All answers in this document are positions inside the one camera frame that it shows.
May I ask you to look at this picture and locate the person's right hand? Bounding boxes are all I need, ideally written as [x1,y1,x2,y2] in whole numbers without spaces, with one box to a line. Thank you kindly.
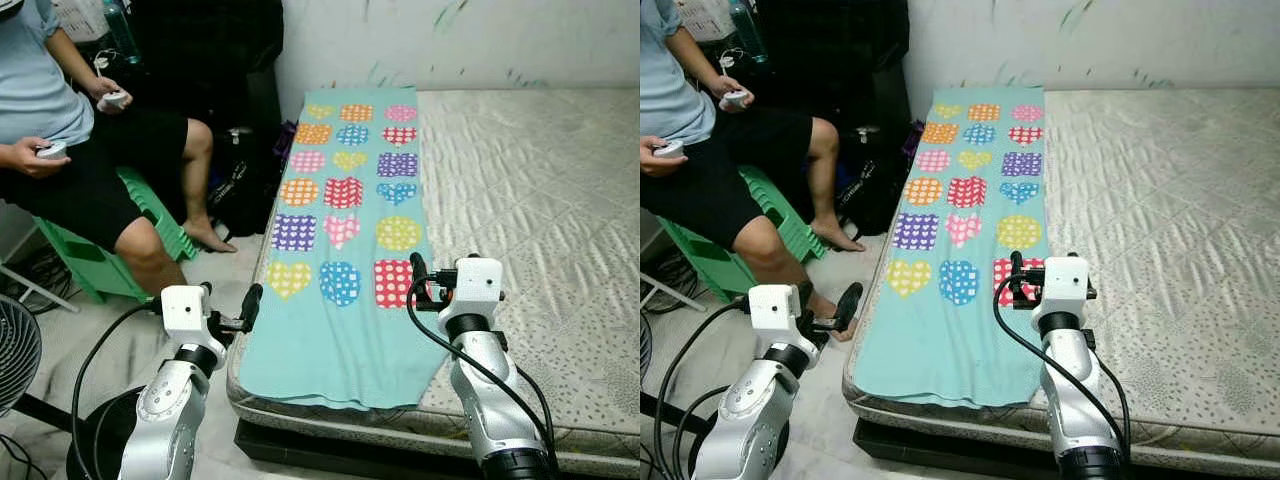
[640,135,691,179]
[0,135,71,181]

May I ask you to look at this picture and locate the person's left hand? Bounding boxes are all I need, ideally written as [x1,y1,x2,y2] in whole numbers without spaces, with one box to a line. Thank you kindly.
[90,75,133,113]
[713,75,756,111]

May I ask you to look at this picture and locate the teal heart patterned blanket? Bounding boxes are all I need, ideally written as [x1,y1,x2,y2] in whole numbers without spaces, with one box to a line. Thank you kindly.
[852,85,1051,409]
[238,85,449,411]

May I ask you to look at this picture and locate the green plastic stool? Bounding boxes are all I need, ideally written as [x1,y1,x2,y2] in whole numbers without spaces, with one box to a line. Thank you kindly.
[35,165,201,304]
[655,165,829,304]

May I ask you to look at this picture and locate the grey patterned mattress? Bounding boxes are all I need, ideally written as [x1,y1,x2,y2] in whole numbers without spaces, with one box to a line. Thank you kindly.
[228,88,641,476]
[843,88,1280,476]

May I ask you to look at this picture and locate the person's black shorts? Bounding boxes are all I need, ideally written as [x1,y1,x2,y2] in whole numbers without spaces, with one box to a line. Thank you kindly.
[0,105,191,251]
[640,105,816,251]

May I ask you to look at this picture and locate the person's grey blue shirt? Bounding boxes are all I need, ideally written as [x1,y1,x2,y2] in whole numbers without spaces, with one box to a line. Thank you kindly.
[0,0,96,146]
[640,0,716,146]

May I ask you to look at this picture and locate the teal water bottle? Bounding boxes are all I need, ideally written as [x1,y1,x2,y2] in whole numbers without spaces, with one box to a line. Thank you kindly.
[100,0,141,66]
[728,0,769,66]

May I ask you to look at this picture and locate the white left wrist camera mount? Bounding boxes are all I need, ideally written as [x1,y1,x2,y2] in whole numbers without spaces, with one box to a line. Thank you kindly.
[748,284,801,346]
[160,285,213,346]

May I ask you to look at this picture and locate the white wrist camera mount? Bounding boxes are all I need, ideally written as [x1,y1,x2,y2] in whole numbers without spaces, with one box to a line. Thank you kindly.
[452,257,504,321]
[748,284,801,346]
[1040,256,1091,321]
[160,285,213,346]

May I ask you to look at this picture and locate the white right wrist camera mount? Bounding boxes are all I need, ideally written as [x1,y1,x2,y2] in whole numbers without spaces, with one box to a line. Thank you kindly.
[1040,256,1091,321]
[452,257,504,321]

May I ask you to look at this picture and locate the black strapped backpack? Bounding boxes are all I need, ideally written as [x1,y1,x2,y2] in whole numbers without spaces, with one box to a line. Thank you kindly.
[840,120,921,239]
[210,120,296,239]

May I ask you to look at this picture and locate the black cable bundle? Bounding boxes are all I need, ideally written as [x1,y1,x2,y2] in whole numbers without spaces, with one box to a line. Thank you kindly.
[22,250,73,293]
[655,250,703,293]

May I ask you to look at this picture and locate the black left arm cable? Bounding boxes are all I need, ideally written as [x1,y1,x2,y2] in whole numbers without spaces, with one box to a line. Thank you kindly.
[70,300,166,480]
[652,298,753,480]
[672,390,731,480]
[93,395,148,480]

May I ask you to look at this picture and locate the dark bed frame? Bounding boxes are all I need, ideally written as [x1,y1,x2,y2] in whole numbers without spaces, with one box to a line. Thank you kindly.
[852,420,1280,480]
[235,420,641,480]

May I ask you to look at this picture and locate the black fan power cable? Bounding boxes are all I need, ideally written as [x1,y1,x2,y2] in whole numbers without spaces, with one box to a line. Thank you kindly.
[0,432,46,480]

